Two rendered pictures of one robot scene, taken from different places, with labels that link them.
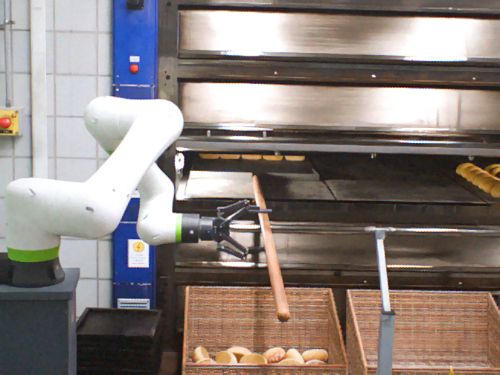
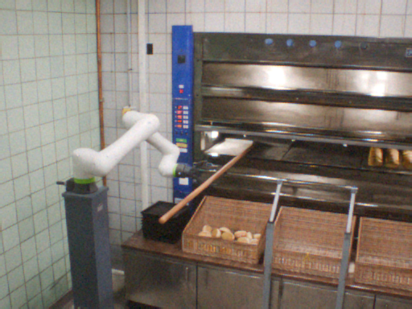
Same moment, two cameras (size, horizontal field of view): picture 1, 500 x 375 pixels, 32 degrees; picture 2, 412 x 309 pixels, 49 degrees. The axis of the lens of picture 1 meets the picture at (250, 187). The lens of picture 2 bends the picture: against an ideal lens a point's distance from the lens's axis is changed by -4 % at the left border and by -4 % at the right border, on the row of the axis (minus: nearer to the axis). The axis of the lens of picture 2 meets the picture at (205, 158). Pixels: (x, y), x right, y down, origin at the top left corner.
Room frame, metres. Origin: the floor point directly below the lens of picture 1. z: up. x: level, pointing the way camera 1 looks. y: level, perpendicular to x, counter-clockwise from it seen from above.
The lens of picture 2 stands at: (-0.04, -1.13, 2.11)
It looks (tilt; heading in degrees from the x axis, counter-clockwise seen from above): 15 degrees down; 23
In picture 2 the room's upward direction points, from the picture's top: 1 degrees clockwise
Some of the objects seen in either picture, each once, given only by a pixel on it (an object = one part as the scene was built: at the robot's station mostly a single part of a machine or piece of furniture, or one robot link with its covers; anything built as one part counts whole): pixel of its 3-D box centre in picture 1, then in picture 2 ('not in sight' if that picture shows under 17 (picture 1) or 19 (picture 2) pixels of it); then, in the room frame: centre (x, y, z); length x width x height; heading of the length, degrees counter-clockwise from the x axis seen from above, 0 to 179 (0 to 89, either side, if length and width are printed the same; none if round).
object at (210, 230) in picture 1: (215, 229); (192, 172); (2.67, 0.10, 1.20); 0.09 x 0.07 x 0.08; 92
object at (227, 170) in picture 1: (253, 168); (261, 138); (3.86, -0.01, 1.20); 0.55 x 0.36 x 0.03; 92
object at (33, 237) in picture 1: (37, 217); (84, 165); (2.07, 0.51, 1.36); 0.16 x 0.13 x 0.19; 71
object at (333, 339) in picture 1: (261, 343); (228, 228); (2.96, -0.06, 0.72); 0.56 x 0.49 x 0.28; 93
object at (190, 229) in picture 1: (191, 228); (182, 170); (2.67, 0.18, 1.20); 0.12 x 0.06 x 0.09; 2
